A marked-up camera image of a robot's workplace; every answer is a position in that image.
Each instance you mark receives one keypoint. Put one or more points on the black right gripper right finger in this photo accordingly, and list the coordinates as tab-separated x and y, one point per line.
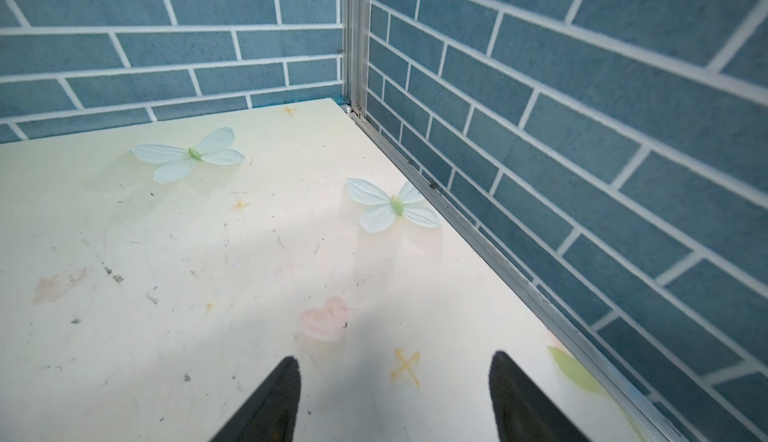
522	411

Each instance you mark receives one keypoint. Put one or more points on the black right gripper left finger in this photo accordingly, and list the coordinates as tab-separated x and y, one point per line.
270	412

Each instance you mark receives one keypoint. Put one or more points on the floral table mat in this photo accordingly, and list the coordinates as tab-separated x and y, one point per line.
153	276

